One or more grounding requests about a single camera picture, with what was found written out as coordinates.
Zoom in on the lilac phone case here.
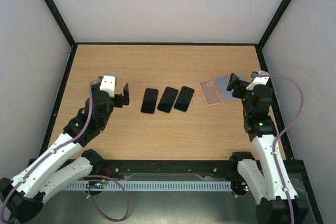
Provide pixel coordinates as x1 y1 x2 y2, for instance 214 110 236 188
216 76 235 101

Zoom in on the pink phone case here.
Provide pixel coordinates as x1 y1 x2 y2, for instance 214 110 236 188
200 80 221 105

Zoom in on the teal phone black screen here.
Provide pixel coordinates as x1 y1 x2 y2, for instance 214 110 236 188
174 86 195 112

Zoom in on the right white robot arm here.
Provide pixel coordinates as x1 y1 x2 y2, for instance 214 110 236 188
227 71 309 223

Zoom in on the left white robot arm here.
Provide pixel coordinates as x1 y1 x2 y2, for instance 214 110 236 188
1 80 129 223

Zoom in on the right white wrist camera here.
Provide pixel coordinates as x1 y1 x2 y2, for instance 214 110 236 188
246 70 269 90

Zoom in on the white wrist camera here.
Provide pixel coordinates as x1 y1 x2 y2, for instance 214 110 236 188
92 75 117 98
246 70 269 90

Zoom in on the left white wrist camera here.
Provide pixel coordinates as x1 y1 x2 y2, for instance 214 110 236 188
92 75 117 98

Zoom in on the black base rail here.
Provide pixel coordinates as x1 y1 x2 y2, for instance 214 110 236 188
102 159 243 180

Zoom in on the black aluminium frame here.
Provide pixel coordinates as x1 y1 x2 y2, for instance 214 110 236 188
6 0 325 224

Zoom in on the grey slotted cable duct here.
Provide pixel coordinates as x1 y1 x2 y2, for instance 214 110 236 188
63 180 232 192

